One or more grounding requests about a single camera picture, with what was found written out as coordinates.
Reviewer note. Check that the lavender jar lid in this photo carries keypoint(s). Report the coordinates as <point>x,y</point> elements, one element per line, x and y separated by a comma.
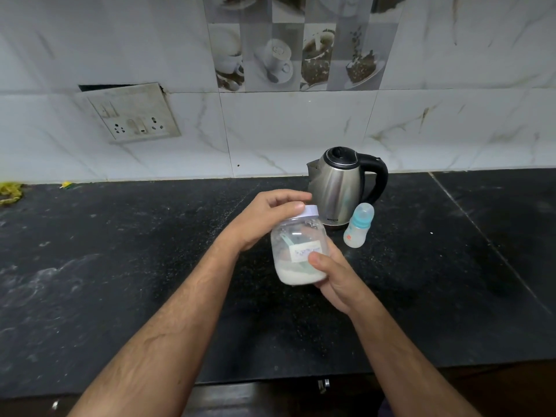
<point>312,211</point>

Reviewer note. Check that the person's left forearm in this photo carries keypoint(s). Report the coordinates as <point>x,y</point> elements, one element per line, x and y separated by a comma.
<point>160,334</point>

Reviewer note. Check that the clear bottle cap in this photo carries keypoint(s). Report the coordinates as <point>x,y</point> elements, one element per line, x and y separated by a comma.
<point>364,211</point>

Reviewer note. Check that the small metal cabinet knob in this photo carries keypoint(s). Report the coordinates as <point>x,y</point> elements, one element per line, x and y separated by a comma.
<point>323,385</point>

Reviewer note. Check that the pale green measuring scoop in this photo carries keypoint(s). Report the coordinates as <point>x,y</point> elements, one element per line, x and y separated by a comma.
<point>287,243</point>

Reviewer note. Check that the stainless steel electric kettle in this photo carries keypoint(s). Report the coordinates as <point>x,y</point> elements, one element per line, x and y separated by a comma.
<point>336,186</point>

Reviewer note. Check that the clear jar of white powder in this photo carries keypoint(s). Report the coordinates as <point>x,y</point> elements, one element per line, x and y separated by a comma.
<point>295,264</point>

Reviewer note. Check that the coffee print decorative tile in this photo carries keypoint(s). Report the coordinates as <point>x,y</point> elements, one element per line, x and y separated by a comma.
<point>304,43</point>

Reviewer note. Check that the person's right forearm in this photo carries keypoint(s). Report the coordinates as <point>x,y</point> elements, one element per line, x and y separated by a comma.
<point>404,369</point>

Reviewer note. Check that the person's left hand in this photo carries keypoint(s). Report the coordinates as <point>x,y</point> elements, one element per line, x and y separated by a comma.
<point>260,221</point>

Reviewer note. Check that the white wall socket plate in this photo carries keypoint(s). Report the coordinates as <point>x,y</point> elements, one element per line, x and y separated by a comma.
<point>132,112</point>

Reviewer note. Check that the blue nipple ring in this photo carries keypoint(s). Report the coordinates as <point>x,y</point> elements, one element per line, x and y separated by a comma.
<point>360,224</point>

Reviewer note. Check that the person's right hand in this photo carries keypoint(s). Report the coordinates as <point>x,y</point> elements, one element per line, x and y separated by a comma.
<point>343,284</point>

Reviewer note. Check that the clear baby bottle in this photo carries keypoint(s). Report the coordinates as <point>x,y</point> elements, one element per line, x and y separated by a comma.
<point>354,238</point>

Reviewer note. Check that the yellow green scrubber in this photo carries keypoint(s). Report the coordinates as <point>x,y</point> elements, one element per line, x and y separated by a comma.
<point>11,193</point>

